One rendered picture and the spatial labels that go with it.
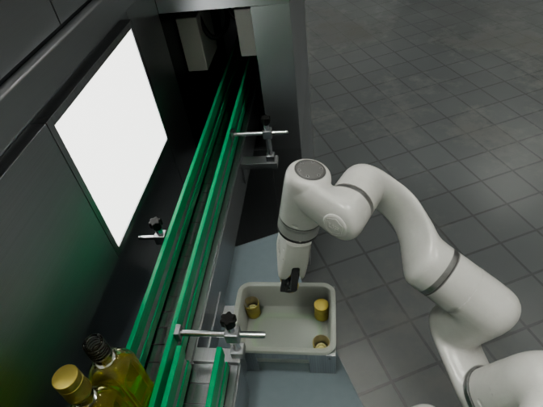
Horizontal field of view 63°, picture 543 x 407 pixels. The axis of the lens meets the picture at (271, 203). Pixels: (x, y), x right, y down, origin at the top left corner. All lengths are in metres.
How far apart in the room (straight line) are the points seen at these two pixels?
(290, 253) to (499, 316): 0.33
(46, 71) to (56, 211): 0.23
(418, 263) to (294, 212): 0.20
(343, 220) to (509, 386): 0.31
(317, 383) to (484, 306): 0.43
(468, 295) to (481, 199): 1.86
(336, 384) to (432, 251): 0.43
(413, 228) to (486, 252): 1.57
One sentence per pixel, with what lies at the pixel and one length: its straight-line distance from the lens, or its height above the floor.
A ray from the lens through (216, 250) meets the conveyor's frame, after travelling 1.08.
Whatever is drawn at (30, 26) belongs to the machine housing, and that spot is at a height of 1.43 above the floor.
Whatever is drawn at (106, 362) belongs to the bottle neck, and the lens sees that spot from 0.71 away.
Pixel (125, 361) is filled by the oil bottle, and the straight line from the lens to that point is 0.73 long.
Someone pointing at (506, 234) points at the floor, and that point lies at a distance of 2.40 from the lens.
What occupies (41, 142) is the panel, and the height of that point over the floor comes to 1.30.
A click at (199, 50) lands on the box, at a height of 1.07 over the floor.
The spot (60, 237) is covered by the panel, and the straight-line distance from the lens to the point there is 0.83.
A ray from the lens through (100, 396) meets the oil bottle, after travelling 0.70.
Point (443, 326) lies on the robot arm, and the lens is 0.77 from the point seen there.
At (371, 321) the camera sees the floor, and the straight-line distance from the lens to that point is 1.97.
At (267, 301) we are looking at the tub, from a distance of 1.08.
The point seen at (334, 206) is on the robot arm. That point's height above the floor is 1.22.
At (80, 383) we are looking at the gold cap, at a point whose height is 1.15.
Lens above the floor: 1.67
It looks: 43 degrees down
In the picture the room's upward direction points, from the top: 9 degrees counter-clockwise
